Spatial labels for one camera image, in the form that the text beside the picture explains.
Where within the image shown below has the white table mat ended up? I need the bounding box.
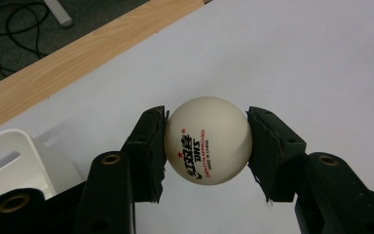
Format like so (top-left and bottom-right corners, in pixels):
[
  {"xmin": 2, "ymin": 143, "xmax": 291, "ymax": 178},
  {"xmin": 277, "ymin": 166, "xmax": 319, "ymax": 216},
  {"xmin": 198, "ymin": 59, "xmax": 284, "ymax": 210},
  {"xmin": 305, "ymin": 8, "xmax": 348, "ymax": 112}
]
[{"xmin": 0, "ymin": 0, "xmax": 374, "ymax": 234}]

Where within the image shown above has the white table tennis ball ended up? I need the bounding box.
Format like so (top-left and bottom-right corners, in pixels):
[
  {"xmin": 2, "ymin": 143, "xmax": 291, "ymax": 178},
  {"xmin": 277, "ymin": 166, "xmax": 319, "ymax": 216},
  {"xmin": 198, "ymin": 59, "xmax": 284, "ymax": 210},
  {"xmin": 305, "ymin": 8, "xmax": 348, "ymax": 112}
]
[{"xmin": 163, "ymin": 96, "xmax": 253, "ymax": 186}]

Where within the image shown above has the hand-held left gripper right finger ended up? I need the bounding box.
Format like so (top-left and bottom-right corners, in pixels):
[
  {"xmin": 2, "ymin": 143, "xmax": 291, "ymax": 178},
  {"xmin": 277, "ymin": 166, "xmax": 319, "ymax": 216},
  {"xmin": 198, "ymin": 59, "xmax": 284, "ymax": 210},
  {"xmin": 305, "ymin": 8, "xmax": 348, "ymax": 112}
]
[{"xmin": 246, "ymin": 106, "xmax": 308, "ymax": 203}]

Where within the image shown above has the white metal stand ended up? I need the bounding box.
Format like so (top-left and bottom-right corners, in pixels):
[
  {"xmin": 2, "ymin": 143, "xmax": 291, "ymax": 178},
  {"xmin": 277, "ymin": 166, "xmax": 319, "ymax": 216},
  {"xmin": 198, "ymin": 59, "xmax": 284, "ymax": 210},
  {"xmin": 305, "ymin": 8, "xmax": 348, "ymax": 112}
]
[{"xmin": 43, "ymin": 0, "xmax": 75, "ymax": 29}]

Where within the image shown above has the black looped floor cable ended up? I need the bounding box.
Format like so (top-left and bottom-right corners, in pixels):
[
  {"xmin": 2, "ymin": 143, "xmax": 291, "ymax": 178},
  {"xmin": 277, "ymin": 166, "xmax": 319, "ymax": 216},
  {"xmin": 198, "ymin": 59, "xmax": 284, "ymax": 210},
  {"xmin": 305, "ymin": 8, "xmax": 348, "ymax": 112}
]
[{"xmin": 0, "ymin": 1, "xmax": 51, "ymax": 60}]

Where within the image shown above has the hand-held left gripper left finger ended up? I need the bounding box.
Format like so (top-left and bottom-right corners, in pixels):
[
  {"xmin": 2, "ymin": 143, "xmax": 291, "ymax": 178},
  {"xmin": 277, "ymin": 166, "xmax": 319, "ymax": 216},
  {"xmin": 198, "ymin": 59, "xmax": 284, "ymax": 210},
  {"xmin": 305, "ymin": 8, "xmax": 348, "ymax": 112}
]
[{"xmin": 120, "ymin": 105, "xmax": 170, "ymax": 205}]

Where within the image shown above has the white plastic bin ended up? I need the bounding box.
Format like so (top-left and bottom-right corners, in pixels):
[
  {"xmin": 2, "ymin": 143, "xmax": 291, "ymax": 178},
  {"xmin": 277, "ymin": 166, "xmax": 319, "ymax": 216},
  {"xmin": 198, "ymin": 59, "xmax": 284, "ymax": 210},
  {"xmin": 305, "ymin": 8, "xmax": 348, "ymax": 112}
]
[{"xmin": 0, "ymin": 128, "xmax": 86, "ymax": 213}]

